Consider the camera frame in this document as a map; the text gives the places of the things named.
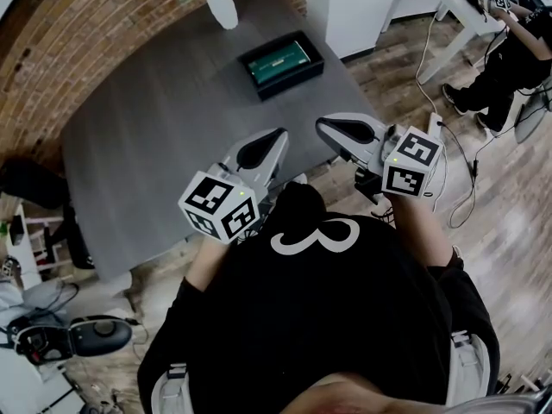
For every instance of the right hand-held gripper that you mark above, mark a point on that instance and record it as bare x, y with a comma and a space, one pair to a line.
409, 162

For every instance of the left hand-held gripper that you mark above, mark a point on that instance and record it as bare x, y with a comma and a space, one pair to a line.
215, 205

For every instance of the black tray box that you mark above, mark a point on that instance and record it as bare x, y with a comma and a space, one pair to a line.
276, 92

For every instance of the green rectangular box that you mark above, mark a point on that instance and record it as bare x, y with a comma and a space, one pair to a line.
280, 62

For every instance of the person's left forearm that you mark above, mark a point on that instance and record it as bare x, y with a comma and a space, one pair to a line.
207, 265

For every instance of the person's right forearm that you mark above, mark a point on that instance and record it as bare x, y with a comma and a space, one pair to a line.
420, 231

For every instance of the white power strip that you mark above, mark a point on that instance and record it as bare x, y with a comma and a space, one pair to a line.
433, 121

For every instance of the white vase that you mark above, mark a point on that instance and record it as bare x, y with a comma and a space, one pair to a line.
222, 7

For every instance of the person's black shirt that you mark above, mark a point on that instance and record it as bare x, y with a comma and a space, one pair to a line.
323, 317

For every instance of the black bag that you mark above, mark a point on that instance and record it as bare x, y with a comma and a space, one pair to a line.
30, 183

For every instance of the grey headset carrying case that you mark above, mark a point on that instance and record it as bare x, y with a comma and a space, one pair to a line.
99, 330

